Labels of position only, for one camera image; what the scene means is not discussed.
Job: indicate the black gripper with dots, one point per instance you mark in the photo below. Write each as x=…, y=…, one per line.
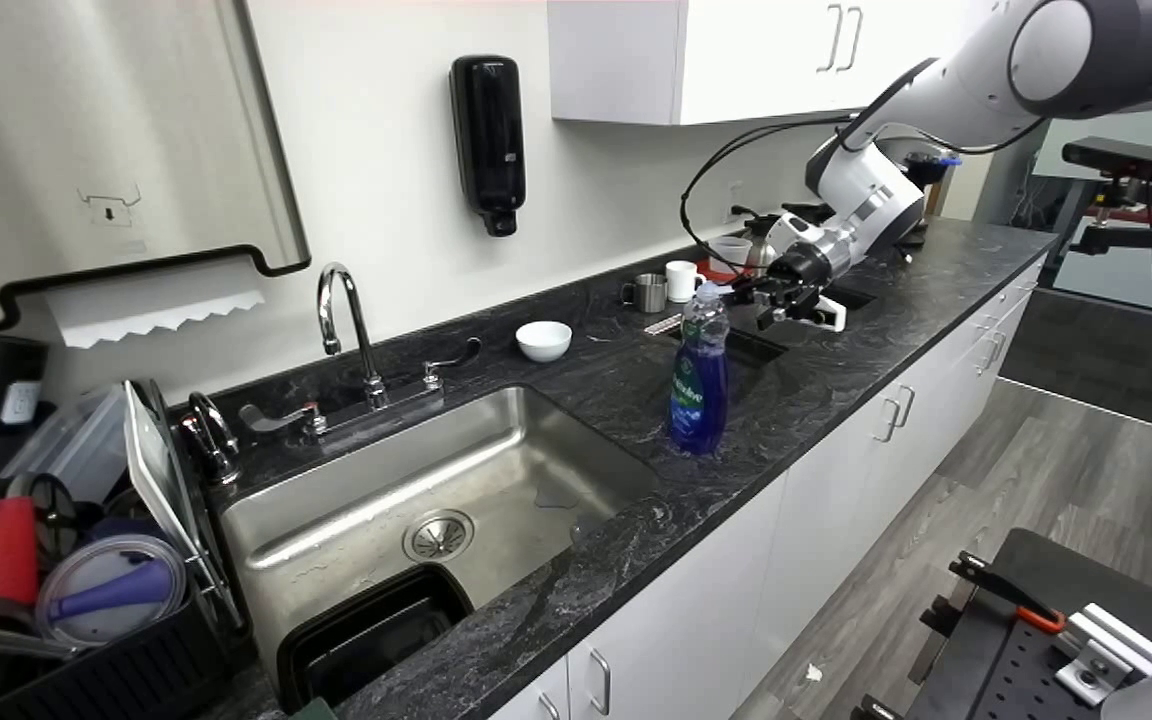
x=803, y=271

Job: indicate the blue dish soap bottle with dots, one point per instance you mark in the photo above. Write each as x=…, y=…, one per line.
x=699, y=390

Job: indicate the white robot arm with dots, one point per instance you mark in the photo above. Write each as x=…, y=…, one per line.
x=1017, y=71

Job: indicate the black dish rack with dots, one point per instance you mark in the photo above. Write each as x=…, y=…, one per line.
x=132, y=617

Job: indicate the countertop trash opening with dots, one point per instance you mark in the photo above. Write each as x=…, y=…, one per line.
x=739, y=340

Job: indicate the white ceramic mug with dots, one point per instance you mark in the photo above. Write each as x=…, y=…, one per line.
x=683, y=280

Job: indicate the stainless steel cup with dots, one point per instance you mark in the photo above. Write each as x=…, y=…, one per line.
x=650, y=294

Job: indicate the white ceramic bowl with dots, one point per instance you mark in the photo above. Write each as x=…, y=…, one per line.
x=547, y=340

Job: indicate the white upper cabinet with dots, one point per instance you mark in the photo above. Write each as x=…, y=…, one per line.
x=714, y=61

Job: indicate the stainless steel sink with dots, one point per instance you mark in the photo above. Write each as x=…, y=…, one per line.
x=487, y=488

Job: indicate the white lower cabinets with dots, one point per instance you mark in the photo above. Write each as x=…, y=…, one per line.
x=705, y=634

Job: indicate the black tool cart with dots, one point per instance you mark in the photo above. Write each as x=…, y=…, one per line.
x=1042, y=634

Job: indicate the chrome sink faucet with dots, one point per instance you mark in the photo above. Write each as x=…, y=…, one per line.
x=353, y=381

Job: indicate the black sink tray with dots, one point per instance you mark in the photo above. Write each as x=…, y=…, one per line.
x=362, y=638

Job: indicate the steel paper towel dispenser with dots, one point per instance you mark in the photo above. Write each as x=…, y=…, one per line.
x=137, y=133

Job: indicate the black wall soap dispenser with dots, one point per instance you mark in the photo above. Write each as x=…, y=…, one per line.
x=488, y=129

